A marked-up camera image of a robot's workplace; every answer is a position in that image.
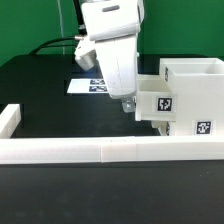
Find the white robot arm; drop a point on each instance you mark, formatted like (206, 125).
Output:
(108, 19)

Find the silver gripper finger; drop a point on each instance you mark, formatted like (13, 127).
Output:
(128, 104)

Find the white drawer tray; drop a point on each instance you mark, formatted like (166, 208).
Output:
(165, 128)
(154, 100)

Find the white front drawer tray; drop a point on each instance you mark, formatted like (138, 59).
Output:
(165, 128)

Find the white drawer cabinet box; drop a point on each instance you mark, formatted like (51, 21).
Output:
(198, 87)

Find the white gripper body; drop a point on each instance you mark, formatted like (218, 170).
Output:
(117, 59)

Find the paper sheet with markers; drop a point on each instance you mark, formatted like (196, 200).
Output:
(87, 86)

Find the white U-shaped boundary frame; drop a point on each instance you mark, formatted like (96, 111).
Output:
(102, 150)

